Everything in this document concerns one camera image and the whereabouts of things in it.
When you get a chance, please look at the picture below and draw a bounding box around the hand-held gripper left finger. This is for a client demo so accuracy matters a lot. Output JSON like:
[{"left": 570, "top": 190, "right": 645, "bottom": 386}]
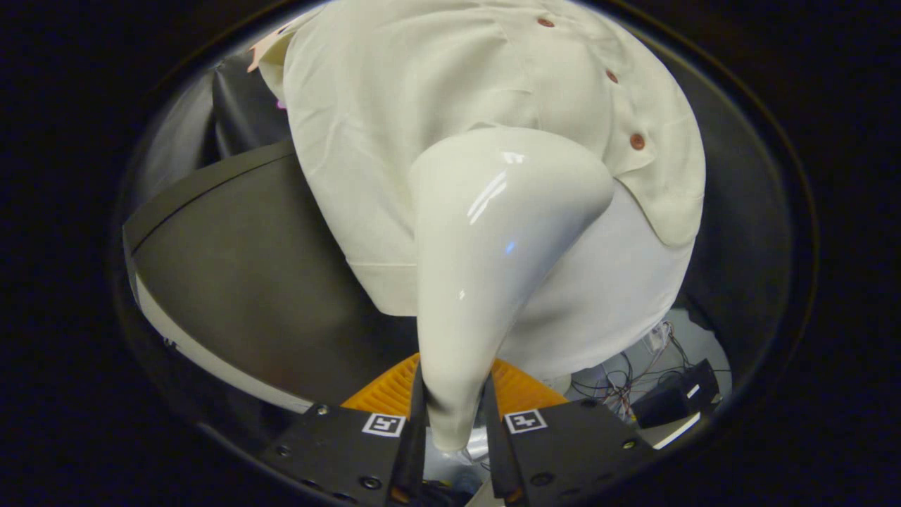
[{"left": 259, "top": 353, "right": 427, "bottom": 507}]

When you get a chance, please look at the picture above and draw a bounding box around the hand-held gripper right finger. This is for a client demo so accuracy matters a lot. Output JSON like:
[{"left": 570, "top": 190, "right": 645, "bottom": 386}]
[{"left": 483, "top": 358, "right": 660, "bottom": 505}]

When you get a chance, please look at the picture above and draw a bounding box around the white garment steamer with hose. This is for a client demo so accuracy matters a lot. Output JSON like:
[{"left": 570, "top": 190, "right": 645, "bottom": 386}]
[{"left": 408, "top": 126, "right": 615, "bottom": 494}]

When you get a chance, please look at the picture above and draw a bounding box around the cream button-up shirt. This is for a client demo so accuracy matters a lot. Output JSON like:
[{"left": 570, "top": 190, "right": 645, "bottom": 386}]
[{"left": 249, "top": 0, "right": 707, "bottom": 318}]

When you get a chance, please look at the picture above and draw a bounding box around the black power box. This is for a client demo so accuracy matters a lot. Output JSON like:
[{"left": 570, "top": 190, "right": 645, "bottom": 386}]
[{"left": 631, "top": 358, "right": 721, "bottom": 429}]

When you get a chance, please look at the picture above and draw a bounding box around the white mannequin torso stand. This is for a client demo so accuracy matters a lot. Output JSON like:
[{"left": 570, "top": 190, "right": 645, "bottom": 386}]
[{"left": 493, "top": 182, "right": 698, "bottom": 396}]

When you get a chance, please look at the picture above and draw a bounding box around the grey drawer cabinet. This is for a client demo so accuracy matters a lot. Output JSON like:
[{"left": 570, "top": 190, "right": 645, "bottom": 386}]
[{"left": 122, "top": 139, "right": 424, "bottom": 418}]

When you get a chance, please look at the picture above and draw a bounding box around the tangle of thin cables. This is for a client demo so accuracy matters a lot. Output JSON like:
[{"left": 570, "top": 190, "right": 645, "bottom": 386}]
[{"left": 569, "top": 320, "right": 698, "bottom": 425}]

